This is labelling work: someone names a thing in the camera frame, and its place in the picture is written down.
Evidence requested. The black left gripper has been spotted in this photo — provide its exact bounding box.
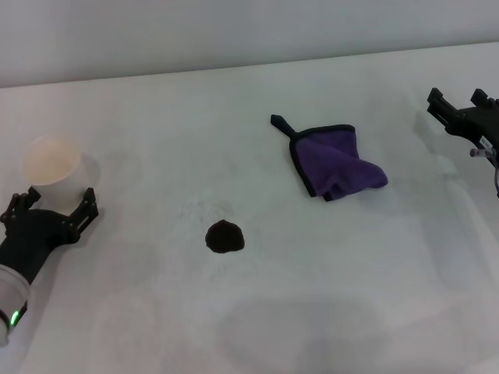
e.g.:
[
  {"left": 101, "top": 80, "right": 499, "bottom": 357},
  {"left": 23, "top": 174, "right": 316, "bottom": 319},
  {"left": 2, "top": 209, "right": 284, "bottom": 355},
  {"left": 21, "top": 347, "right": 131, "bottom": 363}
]
[{"left": 0, "top": 186, "right": 101, "bottom": 289}]

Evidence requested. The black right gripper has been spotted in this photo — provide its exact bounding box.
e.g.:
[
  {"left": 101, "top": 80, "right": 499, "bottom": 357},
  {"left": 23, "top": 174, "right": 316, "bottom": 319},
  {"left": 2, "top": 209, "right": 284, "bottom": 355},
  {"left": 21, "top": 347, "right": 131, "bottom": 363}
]
[{"left": 426, "top": 87, "right": 499, "bottom": 152}]

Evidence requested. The white paper cup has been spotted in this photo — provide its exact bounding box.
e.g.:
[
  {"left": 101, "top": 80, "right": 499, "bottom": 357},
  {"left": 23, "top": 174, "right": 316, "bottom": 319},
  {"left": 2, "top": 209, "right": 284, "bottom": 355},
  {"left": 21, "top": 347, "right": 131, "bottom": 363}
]
[{"left": 19, "top": 134, "right": 101, "bottom": 207}]

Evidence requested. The purple rag with black trim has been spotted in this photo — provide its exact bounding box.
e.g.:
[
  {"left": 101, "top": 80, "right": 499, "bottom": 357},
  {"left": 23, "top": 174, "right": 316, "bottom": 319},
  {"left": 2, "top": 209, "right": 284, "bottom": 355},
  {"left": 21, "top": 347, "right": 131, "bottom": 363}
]
[{"left": 269, "top": 113, "right": 390, "bottom": 203}]

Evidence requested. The black liquid stain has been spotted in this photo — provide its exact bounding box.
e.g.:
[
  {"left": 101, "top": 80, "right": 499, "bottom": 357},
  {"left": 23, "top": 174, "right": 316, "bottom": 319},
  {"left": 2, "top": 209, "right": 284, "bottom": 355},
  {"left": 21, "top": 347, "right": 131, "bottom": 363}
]
[{"left": 204, "top": 219, "right": 246, "bottom": 255}]

